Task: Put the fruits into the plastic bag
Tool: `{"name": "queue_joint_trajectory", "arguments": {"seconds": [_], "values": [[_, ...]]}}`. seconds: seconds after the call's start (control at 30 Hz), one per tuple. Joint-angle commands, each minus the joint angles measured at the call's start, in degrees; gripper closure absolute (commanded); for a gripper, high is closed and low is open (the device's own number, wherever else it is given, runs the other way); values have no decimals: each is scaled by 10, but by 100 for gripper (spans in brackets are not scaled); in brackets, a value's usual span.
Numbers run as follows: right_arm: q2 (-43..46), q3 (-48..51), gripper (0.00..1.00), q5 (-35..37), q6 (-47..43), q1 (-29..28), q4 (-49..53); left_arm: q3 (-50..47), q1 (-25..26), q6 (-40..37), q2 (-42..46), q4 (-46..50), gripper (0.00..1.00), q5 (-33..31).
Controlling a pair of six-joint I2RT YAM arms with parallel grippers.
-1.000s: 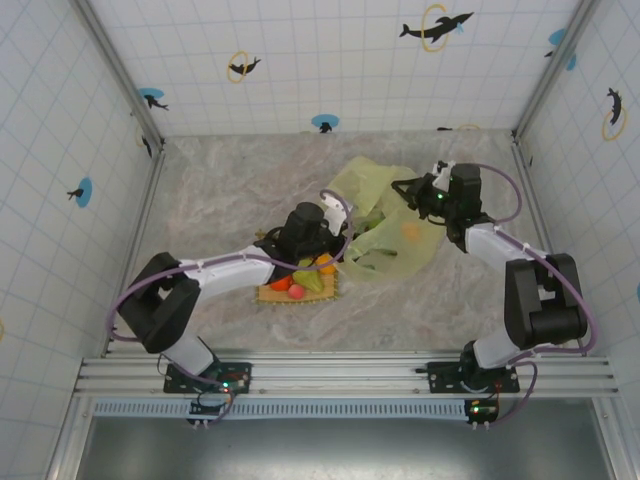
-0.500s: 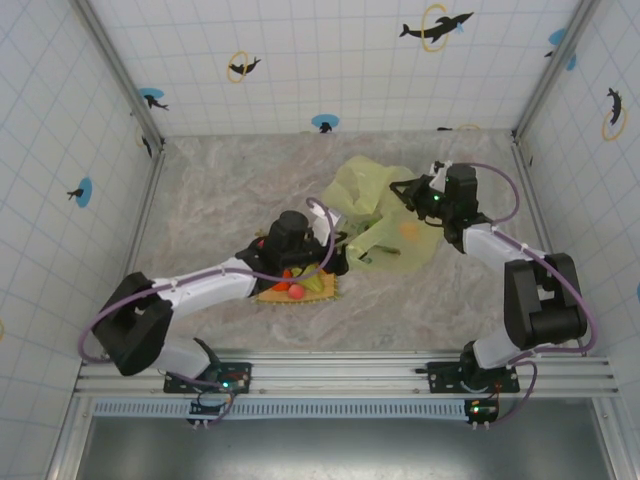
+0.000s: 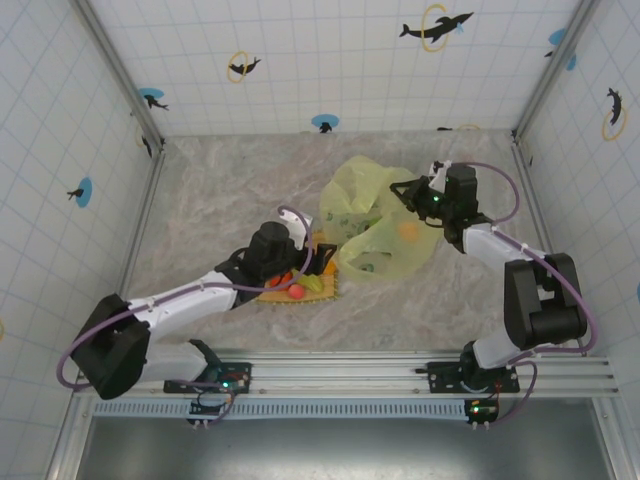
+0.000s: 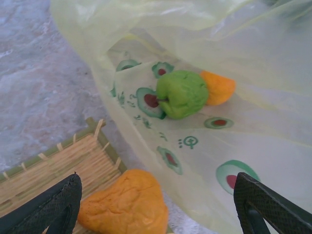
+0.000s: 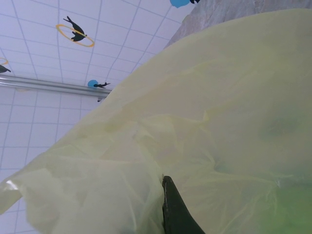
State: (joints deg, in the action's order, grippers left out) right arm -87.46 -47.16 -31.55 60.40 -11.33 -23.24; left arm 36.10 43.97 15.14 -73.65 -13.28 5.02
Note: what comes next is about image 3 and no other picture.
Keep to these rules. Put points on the green pear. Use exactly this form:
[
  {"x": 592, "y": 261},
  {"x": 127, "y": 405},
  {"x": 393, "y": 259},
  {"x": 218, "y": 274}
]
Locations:
[{"x": 312, "y": 284}]

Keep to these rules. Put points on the orange-red persimmon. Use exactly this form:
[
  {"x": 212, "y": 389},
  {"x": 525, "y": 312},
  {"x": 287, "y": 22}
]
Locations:
[{"x": 284, "y": 281}]

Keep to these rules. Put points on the small pink peach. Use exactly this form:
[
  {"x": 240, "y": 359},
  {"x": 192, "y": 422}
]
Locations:
[{"x": 297, "y": 291}]

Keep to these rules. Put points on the yellow-green plastic bag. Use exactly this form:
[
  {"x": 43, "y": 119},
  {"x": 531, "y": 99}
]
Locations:
[{"x": 360, "y": 175}]

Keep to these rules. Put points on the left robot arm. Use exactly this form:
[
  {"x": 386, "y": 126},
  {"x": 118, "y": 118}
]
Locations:
[{"x": 115, "y": 350}]

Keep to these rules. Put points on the bamboo tray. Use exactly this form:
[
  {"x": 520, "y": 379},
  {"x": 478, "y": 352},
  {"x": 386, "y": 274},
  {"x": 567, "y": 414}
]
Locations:
[{"x": 325, "y": 292}]

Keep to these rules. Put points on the penguin on blue sticker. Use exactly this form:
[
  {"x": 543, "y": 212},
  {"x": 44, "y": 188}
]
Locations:
[{"x": 325, "y": 122}]

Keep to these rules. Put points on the left controller board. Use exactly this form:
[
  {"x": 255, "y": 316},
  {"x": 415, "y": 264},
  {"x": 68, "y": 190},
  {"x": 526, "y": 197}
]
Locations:
[{"x": 202, "y": 410}]

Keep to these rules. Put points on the controller board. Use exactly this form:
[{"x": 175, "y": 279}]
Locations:
[
  {"x": 482, "y": 411},
  {"x": 202, "y": 410}
]

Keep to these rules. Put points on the shark on blue sticker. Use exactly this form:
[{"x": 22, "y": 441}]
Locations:
[{"x": 152, "y": 98}]

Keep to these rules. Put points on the seal on blue sticker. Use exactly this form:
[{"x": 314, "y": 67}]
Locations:
[{"x": 82, "y": 192}]

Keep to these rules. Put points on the right controller board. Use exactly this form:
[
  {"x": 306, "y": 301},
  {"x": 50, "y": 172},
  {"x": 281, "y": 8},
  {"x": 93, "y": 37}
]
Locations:
[{"x": 482, "y": 411}]

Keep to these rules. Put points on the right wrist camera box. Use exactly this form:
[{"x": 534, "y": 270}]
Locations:
[{"x": 440, "y": 175}]

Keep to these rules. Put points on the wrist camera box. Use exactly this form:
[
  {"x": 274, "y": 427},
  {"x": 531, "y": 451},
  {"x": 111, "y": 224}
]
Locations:
[
  {"x": 302, "y": 227},
  {"x": 440, "y": 175}
]

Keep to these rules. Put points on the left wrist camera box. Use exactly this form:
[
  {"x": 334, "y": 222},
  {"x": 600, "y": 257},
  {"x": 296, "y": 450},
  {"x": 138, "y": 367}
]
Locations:
[{"x": 302, "y": 227}]

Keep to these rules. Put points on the aluminium side rail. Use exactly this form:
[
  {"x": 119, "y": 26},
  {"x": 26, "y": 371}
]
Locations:
[
  {"x": 147, "y": 210},
  {"x": 535, "y": 200}
]

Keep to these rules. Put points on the aluminium mounting rail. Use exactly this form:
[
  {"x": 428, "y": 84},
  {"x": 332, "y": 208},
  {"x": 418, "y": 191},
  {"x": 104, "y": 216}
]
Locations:
[{"x": 340, "y": 372}]

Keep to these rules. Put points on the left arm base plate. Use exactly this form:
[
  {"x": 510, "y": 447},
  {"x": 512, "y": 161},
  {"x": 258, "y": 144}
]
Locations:
[{"x": 240, "y": 375}]

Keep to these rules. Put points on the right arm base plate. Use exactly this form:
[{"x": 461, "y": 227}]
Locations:
[{"x": 440, "y": 375}]

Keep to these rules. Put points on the aluminium corner post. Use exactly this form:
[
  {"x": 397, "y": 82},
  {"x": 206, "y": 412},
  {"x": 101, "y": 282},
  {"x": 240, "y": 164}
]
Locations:
[
  {"x": 555, "y": 70},
  {"x": 120, "y": 75}
]

